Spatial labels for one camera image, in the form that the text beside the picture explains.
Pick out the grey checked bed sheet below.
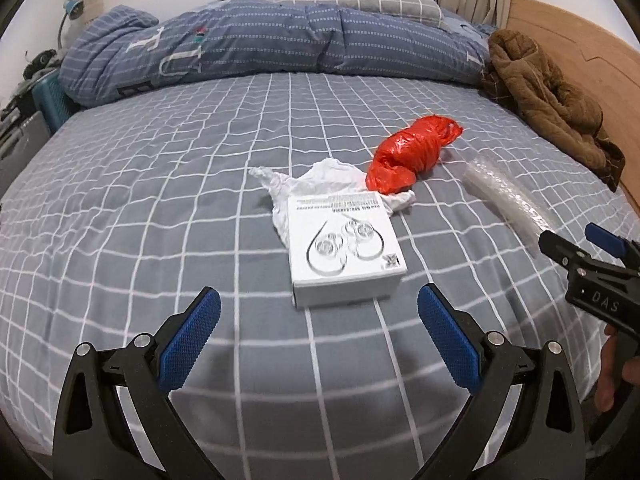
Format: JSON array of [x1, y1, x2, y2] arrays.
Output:
[[0, 67, 640, 480]]

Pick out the red plastic bag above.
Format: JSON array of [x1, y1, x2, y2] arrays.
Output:
[[365, 115, 464, 195]]

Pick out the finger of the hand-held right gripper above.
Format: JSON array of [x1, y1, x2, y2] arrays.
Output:
[[584, 223, 631, 262], [538, 230, 592, 274]]

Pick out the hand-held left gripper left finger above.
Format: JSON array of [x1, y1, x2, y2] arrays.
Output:
[[52, 286, 223, 480]]

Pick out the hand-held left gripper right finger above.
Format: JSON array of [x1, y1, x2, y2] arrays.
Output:
[[410, 283, 588, 480]]

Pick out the white crumpled plastic bag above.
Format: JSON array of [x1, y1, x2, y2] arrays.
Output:
[[248, 157, 417, 252]]

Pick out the grey case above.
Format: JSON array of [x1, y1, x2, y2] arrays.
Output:
[[0, 109, 54, 197]]

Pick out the wooden headboard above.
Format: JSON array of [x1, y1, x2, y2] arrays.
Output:
[[505, 0, 640, 211]]

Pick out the brown fleece jacket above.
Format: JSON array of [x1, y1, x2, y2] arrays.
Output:
[[480, 29, 627, 193]]

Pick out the person's right hand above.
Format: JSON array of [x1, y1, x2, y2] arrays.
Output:
[[595, 323, 621, 414]]

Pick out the clear bubble wrap roll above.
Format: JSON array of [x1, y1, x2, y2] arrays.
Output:
[[462, 155, 549, 237]]

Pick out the blue desk lamp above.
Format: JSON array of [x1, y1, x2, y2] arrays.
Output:
[[56, 0, 87, 52]]

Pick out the blue patterned quilt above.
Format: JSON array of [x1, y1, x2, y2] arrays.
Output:
[[59, 2, 495, 109]]

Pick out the white cardboard box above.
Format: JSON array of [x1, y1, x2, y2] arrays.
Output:
[[287, 191, 407, 310]]

